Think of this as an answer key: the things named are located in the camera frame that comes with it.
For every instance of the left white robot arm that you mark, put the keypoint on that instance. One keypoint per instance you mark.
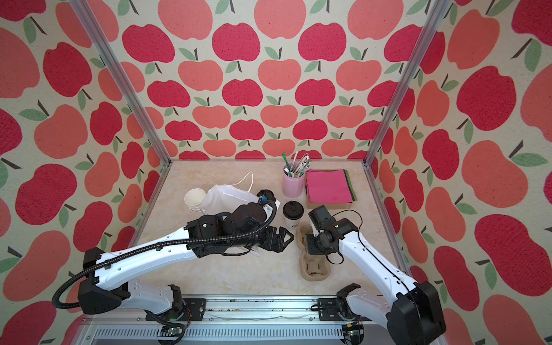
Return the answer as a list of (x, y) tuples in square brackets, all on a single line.
[(111, 278)]

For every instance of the left aluminium frame post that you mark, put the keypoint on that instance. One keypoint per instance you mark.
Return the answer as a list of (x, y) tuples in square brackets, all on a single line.
[(93, 29)]

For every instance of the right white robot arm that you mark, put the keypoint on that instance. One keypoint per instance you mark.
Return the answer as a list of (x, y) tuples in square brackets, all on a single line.
[(410, 311)]

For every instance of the right aluminium frame post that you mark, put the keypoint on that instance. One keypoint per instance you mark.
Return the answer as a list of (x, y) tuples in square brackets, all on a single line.
[(434, 19)]

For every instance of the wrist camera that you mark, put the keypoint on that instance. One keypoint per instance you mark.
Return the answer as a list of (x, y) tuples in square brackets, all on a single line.
[(270, 207), (320, 219)]

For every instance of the cardboard napkin tray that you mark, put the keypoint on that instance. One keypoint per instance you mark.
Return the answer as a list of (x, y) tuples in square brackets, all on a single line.
[(328, 202)]

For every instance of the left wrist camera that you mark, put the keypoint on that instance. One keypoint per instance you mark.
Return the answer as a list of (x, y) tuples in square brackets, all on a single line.
[(270, 207)]

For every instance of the white paper coffee cup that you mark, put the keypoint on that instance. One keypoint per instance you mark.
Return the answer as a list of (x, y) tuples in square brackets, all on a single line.
[(292, 222)]

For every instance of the single pulp cup carrier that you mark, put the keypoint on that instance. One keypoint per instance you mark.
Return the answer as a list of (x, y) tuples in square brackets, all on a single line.
[(303, 233)]

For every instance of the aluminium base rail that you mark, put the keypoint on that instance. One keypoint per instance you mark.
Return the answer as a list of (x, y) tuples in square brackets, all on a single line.
[(231, 320)]

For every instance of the black coffee cup lid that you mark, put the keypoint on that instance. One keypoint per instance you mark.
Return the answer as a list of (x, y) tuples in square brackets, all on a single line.
[(293, 210)]

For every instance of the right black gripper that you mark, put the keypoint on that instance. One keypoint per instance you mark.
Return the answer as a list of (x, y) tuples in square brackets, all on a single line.
[(310, 247)]

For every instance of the stack of pulp cup carriers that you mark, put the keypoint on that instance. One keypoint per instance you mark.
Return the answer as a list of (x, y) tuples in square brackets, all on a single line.
[(314, 268)]

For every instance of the aluminium frame post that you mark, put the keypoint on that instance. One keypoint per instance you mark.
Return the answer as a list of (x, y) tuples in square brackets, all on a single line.
[(93, 29), (434, 19)]

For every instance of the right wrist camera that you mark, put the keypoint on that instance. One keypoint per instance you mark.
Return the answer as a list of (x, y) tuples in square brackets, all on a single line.
[(320, 219)]

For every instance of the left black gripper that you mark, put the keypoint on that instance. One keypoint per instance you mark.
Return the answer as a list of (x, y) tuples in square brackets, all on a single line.
[(272, 243)]

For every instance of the animal print paper gift bag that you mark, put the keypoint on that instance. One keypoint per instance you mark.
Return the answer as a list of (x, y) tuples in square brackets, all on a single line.
[(227, 198)]

